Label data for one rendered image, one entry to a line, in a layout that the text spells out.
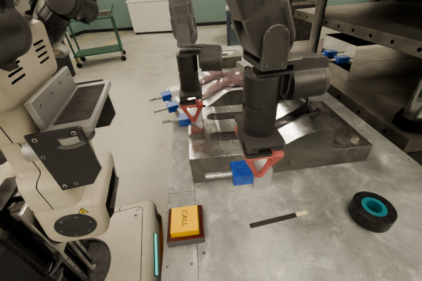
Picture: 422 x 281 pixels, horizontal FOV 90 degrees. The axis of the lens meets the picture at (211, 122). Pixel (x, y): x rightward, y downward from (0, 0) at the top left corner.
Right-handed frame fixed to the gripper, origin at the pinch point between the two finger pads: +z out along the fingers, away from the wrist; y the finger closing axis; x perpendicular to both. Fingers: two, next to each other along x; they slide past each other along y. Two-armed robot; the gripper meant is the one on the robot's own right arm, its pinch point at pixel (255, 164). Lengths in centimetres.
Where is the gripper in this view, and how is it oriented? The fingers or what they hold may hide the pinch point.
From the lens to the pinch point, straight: 44.5
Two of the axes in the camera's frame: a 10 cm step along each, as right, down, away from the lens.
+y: -1.1, -5.5, 8.3
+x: -9.9, 1.1, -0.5
